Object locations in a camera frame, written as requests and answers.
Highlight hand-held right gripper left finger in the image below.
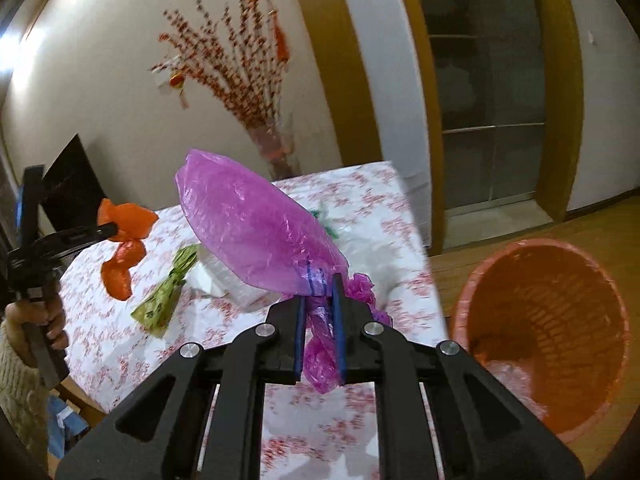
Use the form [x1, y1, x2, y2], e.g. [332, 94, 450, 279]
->
[54, 296, 308, 480]

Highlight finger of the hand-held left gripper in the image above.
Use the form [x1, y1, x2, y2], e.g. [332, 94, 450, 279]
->
[30, 224, 119, 261]
[14, 165, 46, 261]

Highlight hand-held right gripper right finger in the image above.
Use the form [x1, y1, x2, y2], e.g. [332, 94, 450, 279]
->
[331, 274, 586, 480]

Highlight orange plastic bag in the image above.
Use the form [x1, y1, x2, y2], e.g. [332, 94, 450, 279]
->
[96, 198, 160, 302]

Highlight purple plastic bag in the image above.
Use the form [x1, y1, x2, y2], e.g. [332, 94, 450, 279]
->
[174, 148, 396, 395]

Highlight orange plastic waste basket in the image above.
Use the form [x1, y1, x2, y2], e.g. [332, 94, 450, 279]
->
[450, 239, 632, 445]

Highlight person's left forearm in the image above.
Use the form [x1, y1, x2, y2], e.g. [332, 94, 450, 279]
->
[0, 320, 51, 456]

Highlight person's left hand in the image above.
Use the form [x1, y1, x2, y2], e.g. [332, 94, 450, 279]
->
[5, 280, 70, 351]

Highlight black television screen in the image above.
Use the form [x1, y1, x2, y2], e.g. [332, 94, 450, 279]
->
[42, 134, 108, 233]

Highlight clear plastic bag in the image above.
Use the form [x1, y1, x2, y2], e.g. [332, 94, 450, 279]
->
[335, 230, 416, 301]

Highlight white plastic bag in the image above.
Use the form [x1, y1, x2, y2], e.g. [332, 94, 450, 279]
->
[192, 242, 281, 311]

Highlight red floral tablecloth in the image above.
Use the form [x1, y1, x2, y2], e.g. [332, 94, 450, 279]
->
[59, 161, 451, 480]

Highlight dark green plastic bag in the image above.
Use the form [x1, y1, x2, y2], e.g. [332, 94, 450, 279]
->
[307, 207, 341, 241]

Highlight light green printed plastic bag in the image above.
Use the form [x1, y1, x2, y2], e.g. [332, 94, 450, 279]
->
[131, 244, 201, 337]

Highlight blue and white package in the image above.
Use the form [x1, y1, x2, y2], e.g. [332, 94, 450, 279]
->
[47, 395, 93, 441]

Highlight glass vase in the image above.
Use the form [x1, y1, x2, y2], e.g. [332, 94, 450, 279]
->
[247, 120, 301, 181]

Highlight red blossom branches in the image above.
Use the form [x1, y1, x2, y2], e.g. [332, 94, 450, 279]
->
[147, 0, 291, 128]

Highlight glass sliding door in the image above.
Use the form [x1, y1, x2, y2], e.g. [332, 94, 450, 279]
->
[407, 0, 548, 218]

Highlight wooden wall trim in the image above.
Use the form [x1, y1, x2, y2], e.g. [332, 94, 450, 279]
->
[285, 0, 381, 171]

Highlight wooden door frame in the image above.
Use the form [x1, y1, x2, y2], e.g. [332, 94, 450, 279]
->
[390, 0, 586, 256]

